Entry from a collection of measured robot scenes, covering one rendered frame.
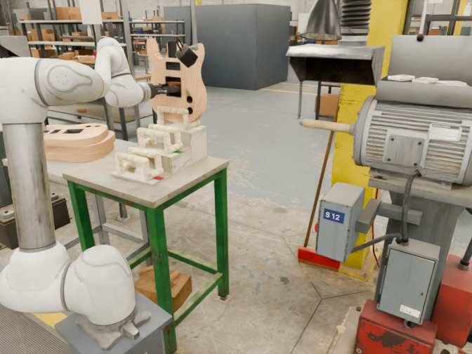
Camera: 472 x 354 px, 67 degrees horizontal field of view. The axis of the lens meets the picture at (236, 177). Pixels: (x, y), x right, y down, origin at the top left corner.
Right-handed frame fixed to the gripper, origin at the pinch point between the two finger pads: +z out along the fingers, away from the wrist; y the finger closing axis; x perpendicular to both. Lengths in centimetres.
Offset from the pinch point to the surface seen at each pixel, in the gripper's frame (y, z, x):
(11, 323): -73, -68, -134
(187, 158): 14.0, -8.5, -33.4
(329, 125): 86, -16, -6
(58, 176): -42, -43, -43
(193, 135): 14.0, -2.5, -22.7
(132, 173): -3.3, -29.7, -38.1
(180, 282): 1, -4, -118
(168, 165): 12.1, -20.6, -33.9
